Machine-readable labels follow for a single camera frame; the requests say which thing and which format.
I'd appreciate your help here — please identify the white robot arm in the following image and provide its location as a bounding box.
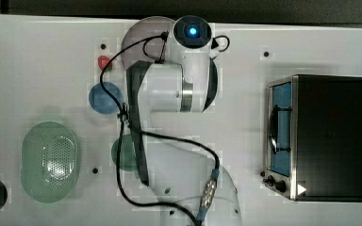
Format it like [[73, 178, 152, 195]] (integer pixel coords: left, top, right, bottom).
[[122, 15, 242, 226]]

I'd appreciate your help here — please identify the pink round plate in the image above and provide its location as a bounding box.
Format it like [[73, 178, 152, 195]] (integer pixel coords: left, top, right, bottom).
[[121, 16, 174, 70]]

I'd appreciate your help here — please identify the blue bowl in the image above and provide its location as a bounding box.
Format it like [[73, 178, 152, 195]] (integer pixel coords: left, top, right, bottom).
[[89, 82, 123, 115]]

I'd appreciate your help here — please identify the red toy strawberry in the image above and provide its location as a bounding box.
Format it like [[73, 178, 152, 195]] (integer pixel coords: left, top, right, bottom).
[[97, 56, 112, 72]]

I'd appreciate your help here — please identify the black toaster oven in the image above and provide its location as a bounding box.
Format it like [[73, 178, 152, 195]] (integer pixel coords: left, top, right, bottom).
[[260, 74, 362, 202]]

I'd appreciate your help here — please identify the green perforated colander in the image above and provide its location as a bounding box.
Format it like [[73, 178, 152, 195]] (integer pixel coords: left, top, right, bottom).
[[21, 121, 81, 203]]

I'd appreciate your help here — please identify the green cup with handle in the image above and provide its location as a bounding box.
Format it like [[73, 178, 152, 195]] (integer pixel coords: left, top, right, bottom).
[[111, 134, 137, 171]]

